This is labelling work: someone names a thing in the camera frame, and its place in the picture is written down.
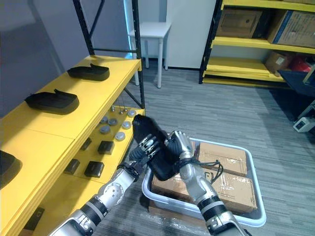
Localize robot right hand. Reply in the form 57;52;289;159
164;130;194;165

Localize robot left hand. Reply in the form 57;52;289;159
129;134;159;170

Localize black plastic housing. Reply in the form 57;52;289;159
132;114;183;181
67;63;110;82
24;88;80;116
0;149;23;190

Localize yellow shelf rack black posts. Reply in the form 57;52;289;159
0;0;146;236

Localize yellow shelf rack with boxes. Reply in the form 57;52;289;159
198;0;315;89

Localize small black box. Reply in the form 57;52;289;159
97;140;115;156
84;161;105;178
80;137;93;151
64;158;81;176

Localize large taped cardboard box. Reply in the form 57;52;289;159
151;169;258;215

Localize grey plastic bin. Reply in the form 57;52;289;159
141;137;268;227

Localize white small table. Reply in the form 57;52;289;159
127;21;173;89

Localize white small device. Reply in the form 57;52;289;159
292;117;314;134

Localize small brown cardboard box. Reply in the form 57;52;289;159
264;51;294;74

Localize dark blue bin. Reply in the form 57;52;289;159
277;68;315;98

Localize red bag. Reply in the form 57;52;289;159
288;56;315;73

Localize cardboard box blue print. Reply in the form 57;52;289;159
267;9;315;49

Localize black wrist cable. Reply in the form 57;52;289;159
172;158;224;185

